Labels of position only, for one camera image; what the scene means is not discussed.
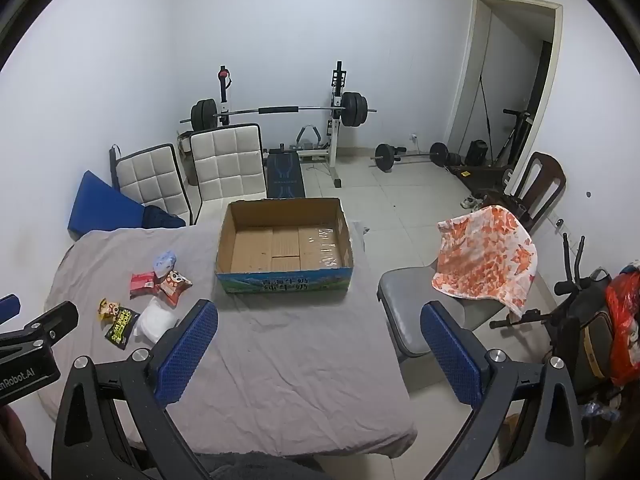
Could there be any red plastic bag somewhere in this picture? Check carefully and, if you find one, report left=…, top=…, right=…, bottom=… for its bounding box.
left=605, top=265, right=640, bottom=386

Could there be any blue foam mat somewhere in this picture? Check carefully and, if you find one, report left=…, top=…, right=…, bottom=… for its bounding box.
left=67, top=170, right=146, bottom=241

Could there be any orange patterned cloth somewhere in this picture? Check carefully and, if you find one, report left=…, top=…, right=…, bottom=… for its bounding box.
left=432, top=205, right=539, bottom=318

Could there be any right white quilted chair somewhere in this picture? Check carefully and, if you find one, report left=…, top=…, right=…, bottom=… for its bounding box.
left=189, top=124, right=267, bottom=225

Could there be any black snack packet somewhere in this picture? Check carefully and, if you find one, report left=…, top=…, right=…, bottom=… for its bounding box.
left=103, top=307, right=141, bottom=351

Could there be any long barbell with plates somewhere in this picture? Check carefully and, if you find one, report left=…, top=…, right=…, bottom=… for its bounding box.
left=180, top=91, right=377, bottom=133

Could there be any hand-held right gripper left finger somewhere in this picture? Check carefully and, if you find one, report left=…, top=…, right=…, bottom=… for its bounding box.
left=51, top=299, right=219, bottom=480

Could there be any white plastic bag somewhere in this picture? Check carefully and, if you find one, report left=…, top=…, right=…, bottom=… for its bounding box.
left=133, top=296, right=180, bottom=345

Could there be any short barbell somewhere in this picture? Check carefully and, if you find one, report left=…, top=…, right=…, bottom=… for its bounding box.
left=370, top=142, right=451, bottom=173

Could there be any black exercise bike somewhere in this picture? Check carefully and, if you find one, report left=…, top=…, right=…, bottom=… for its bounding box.
left=490, top=234, right=631, bottom=396

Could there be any left white quilted chair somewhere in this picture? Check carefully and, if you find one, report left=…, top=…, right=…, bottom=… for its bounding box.
left=111, top=143, right=193, bottom=226

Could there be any red snack packet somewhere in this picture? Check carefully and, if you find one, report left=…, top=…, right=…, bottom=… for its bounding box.
left=129, top=270, right=160, bottom=300

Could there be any orange panda snack packet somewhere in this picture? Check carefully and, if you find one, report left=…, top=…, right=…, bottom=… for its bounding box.
left=158, top=270, right=194, bottom=307

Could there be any black kick scooter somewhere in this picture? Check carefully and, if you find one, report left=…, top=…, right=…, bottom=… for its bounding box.
left=492, top=108, right=533, bottom=166

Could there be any black weight bench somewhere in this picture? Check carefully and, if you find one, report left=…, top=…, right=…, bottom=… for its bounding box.
left=265, top=142, right=306, bottom=200

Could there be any grey sheet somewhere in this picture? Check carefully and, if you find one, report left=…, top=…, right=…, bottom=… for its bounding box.
left=44, top=222, right=418, bottom=456

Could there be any yellow snack packet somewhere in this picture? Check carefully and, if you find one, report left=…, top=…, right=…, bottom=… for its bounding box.
left=97, top=298, right=126, bottom=322

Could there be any black bag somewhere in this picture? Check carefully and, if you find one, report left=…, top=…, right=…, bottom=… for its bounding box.
left=465, top=139, right=488, bottom=166

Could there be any white door frame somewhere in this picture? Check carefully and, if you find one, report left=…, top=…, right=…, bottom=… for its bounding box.
left=446, top=0, right=564, bottom=166

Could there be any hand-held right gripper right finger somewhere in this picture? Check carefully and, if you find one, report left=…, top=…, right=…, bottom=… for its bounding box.
left=420, top=301, right=587, bottom=480

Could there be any white quilted chair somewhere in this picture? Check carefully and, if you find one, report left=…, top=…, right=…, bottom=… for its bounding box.
left=111, top=143, right=193, bottom=226
left=189, top=124, right=267, bottom=225

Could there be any blue tissue pack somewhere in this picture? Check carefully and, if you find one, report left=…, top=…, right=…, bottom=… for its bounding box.
left=154, top=249, right=178, bottom=277

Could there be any cardboard box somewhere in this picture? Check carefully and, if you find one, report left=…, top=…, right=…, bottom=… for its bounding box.
left=215, top=197, right=355, bottom=295

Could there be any dark blue cloth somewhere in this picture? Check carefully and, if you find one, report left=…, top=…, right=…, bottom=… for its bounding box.
left=142, top=206, right=187, bottom=231

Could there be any brown wooden chair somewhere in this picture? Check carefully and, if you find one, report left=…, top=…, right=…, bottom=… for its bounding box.
left=480, top=151, right=567, bottom=236

